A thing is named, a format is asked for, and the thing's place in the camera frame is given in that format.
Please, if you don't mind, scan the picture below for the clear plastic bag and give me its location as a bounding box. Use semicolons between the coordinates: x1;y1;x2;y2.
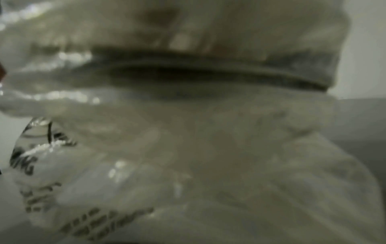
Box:
0;0;386;244

